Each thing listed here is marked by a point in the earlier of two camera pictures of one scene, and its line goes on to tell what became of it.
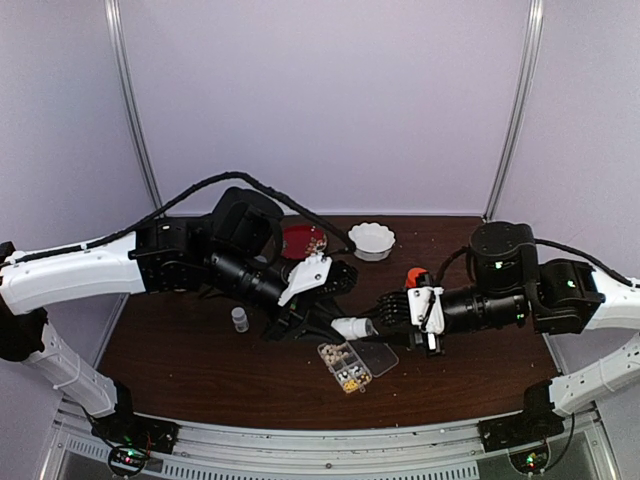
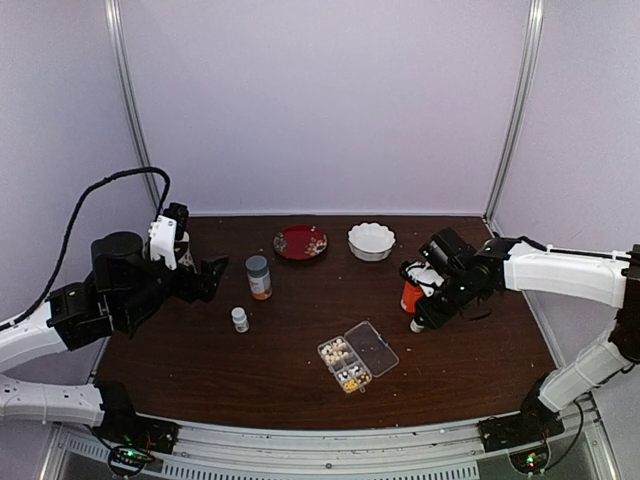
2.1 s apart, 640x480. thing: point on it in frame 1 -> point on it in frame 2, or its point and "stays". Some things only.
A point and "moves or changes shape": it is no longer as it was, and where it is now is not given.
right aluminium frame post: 534,36 stays
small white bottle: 239,317 stays
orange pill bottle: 417,277 moves or changes shape
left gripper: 301,312 -> 207,283
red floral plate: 302,241 stays
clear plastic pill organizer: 354,363 stays
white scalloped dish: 371,241 stays
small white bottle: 353,328 moves or changes shape
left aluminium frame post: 113,34 stays
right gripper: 423,340 -> 434,318
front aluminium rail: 445,451 stays
